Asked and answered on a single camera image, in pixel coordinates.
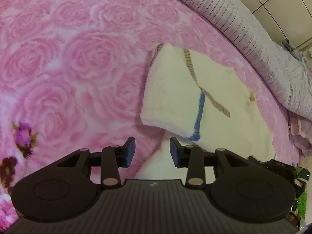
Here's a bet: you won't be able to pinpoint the grey striped duvet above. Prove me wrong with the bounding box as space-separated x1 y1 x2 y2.
179 0 312 119

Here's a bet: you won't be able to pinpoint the green knitted sweater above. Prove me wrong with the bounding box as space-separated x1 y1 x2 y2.
297 192 307 220

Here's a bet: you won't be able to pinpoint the cream wardrobe doors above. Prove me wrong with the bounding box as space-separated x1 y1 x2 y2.
241 0 311 50

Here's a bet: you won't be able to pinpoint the mauve pillow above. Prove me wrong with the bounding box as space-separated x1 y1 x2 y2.
288 111 312 156

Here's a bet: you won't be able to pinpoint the pink rose bed blanket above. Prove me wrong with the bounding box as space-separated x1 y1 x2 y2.
1 0 300 230

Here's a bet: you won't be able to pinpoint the cream knitted sweater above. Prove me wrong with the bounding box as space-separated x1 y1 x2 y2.
137 43 276 180

